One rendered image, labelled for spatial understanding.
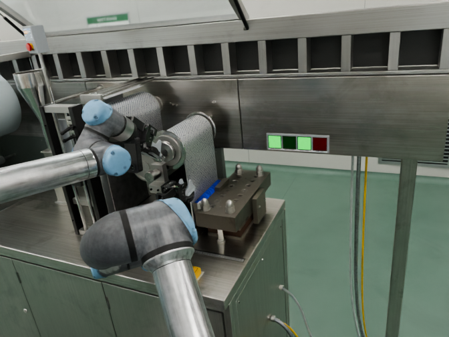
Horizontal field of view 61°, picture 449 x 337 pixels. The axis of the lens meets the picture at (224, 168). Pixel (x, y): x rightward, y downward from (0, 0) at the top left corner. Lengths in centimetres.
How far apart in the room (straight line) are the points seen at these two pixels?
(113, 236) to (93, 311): 89
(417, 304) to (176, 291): 199
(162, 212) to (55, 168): 27
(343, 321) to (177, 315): 172
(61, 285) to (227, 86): 104
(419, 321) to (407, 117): 138
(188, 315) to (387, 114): 99
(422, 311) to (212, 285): 158
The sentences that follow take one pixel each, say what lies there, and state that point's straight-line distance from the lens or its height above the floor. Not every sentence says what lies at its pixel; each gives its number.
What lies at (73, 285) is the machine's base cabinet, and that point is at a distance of 166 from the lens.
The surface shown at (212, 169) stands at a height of 109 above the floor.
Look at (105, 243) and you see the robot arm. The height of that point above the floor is 128.
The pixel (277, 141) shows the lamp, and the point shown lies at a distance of 155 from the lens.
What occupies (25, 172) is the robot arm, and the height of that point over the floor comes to 141.
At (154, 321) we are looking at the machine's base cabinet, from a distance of 149.
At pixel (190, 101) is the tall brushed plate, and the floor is 134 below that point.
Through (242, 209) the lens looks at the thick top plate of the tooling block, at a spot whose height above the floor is 103.
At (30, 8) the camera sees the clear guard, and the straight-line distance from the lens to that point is 198.
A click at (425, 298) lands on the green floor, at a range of 267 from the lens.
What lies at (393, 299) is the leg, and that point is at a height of 36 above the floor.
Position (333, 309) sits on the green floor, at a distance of 248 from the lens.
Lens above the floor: 170
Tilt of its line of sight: 23 degrees down
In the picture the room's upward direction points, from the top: 6 degrees counter-clockwise
